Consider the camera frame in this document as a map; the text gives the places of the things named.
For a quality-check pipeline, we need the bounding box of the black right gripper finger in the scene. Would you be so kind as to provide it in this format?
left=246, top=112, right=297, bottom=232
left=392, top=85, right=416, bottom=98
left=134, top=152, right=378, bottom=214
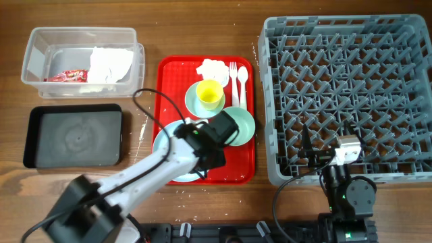
left=343, top=120, right=363, bottom=145
left=302, top=124, right=312, bottom=151

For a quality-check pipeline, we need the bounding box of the large light blue plate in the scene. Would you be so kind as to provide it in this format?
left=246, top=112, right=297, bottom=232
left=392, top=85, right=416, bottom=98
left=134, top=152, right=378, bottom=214
left=153, top=117, right=209, bottom=183

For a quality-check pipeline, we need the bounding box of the green bowl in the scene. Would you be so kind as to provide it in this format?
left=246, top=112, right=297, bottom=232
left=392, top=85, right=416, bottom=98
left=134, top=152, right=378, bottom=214
left=221, top=107, right=255, bottom=146

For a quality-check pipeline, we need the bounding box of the white paper napkin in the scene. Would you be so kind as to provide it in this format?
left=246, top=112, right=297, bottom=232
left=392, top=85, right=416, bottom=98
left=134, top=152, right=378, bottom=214
left=87, top=47, right=134, bottom=84

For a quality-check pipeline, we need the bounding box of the red snack wrapper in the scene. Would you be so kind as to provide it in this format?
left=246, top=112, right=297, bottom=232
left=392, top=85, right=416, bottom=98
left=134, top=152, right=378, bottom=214
left=44, top=70, right=88, bottom=83

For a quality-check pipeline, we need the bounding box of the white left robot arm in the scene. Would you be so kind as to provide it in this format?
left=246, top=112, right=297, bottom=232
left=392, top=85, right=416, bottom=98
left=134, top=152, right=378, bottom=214
left=20, top=111, right=240, bottom=242

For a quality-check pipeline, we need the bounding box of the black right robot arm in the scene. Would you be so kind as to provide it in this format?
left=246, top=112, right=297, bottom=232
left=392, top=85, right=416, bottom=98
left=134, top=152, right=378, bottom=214
left=298, top=121, right=377, bottom=242

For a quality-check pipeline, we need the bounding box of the grey dishwasher rack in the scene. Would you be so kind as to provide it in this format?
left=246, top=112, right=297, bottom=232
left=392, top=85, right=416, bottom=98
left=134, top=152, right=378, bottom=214
left=258, top=14, right=431, bottom=186

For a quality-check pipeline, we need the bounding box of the black food waste tray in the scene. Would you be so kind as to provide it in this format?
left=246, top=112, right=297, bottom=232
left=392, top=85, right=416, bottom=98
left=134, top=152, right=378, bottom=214
left=23, top=103, right=123, bottom=169

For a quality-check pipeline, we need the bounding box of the clear plastic waste bin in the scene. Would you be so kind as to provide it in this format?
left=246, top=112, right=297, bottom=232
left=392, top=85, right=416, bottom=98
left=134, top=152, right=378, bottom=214
left=21, top=27, right=144, bottom=99

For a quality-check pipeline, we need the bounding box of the small light blue saucer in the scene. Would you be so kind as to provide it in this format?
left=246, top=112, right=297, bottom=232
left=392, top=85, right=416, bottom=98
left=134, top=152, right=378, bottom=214
left=184, top=82, right=225, bottom=118

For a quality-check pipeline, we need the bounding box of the yellow plastic cup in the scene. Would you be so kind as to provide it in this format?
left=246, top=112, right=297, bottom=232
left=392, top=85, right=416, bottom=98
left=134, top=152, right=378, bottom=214
left=196, top=80, right=224, bottom=110

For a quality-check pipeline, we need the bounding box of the spilled rice line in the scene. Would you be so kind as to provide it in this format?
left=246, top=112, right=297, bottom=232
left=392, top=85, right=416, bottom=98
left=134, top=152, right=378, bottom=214
left=129, top=108, right=152, bottom=165

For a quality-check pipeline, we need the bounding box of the crumpled white tissue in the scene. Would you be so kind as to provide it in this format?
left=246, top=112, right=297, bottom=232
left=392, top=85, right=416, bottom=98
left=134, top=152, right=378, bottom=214
left=196, top=59, right=230, bottom=88

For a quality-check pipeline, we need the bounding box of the white plastic fork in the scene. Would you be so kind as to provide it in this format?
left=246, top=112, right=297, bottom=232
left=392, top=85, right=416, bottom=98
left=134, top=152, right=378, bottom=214
left=229, top=62, right=240, bottom=107

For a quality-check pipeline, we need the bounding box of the red serving tray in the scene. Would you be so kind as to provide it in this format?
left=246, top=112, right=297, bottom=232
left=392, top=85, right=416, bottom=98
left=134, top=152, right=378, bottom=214
left=154, top=55, right=255, bottom=185

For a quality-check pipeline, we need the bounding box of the white plastic spoon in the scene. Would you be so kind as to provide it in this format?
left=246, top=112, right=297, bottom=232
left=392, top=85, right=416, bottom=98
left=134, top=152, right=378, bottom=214
left=238, top=66, right=248, bottom=110

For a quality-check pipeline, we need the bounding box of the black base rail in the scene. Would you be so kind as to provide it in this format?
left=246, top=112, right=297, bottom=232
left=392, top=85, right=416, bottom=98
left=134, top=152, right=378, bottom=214
left=134, top=221, right=378, bottom=243

